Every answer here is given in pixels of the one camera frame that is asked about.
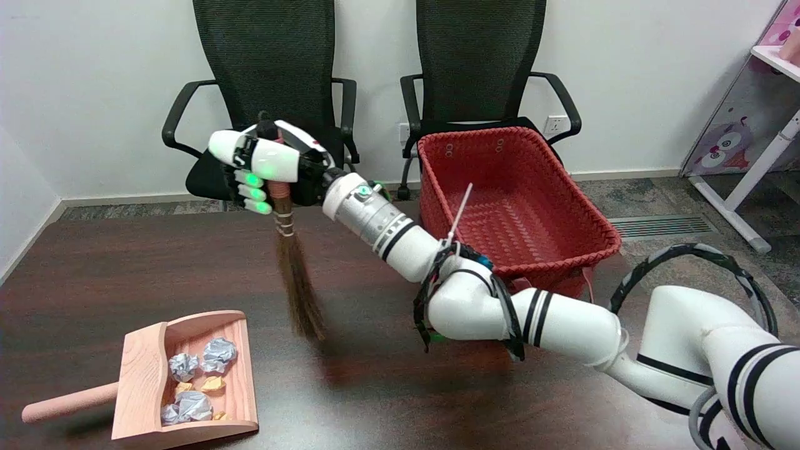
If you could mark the white zip tie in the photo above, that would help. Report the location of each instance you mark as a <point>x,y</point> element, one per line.
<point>461,209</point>

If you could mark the white desk with pink panel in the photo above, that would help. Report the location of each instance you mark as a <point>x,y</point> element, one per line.
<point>744,187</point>

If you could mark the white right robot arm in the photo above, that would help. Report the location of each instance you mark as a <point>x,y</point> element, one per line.
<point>562,325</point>

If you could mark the pink cartoon side panel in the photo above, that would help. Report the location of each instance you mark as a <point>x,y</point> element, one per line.
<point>731,131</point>

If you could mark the pink wooden dustpan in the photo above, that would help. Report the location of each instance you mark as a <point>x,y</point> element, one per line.
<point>187,387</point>

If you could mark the small brown straw broom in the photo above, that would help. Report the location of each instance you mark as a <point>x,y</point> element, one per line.
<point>297,281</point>

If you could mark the black mesh office chair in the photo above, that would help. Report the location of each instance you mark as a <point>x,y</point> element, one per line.
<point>478,62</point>
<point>269,62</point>

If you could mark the white wall socket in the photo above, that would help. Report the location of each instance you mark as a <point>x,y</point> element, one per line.
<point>555,125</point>
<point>403,132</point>

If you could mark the metal floor vent grille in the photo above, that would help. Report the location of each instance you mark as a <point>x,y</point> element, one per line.
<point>662,226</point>

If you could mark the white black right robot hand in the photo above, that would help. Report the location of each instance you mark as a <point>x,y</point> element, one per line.
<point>275,159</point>

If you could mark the large crumpled silver paper ball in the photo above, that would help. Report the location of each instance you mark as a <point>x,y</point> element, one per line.
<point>186,407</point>

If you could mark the red woven basket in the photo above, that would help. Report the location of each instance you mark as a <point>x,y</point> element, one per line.
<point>525,206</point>

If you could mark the crumpled yellow paper scrap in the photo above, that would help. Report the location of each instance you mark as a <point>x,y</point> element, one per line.
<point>220,415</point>
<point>183,387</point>
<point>213,384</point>

